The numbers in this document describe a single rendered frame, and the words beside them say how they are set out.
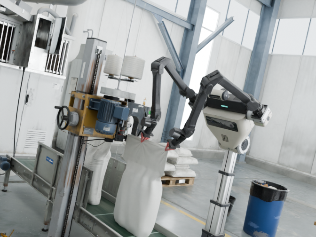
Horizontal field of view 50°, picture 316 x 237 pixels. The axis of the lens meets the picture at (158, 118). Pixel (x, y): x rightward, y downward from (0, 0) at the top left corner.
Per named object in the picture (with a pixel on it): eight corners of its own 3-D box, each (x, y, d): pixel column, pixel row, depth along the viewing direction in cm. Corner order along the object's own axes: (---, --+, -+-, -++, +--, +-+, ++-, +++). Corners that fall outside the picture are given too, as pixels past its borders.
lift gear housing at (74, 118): (77, 127, 252) (80, 113, 252) (70, 126, 249) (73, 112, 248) (70, 124, 260) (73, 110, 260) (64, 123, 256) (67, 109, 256)
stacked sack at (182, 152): (193, 158, 625) (195, 150, 624) (177, 157, 595) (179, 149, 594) (168, 149, 673) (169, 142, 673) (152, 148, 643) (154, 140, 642)
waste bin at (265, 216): (285, 239, 433) (296, 190, 430) (265, 245, 398) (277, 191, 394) (252, 224, 468) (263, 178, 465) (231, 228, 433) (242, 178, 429)
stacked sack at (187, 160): (199, 166, 626) (201, 158, 625) (174, 165, 579) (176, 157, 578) (182, 160, 657) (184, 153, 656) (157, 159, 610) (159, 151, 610)
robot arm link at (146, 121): (161, 115, 258) (155, 112, 264) (150, 112, 250) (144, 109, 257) (156, 130, 259) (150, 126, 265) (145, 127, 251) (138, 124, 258)
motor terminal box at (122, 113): (127, 123, 248) (130, 107, 248) (120, 123, 239) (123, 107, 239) (117, 121, 251) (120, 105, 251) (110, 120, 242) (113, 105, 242)
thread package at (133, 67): (146, 82, 258) (150, 59, 257) (129, 77, 246) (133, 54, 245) (132, 79, 270) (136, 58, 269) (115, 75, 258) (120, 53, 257)
